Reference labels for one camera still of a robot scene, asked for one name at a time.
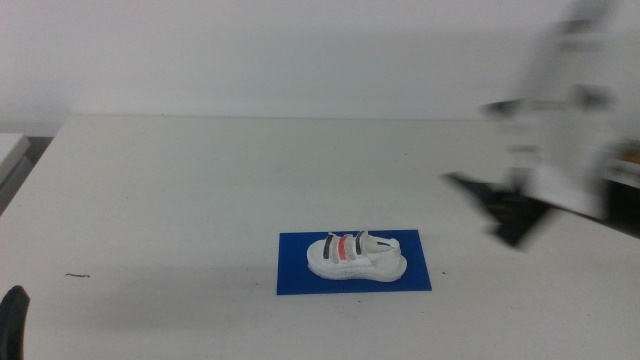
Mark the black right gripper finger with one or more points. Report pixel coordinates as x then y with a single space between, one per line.
475 187
520 222

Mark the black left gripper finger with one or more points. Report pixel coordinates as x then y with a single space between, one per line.
12 325

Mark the blue rectangular mat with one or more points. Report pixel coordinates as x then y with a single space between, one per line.
292 270

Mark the small dark thread scrap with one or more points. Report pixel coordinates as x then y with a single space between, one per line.
77 275

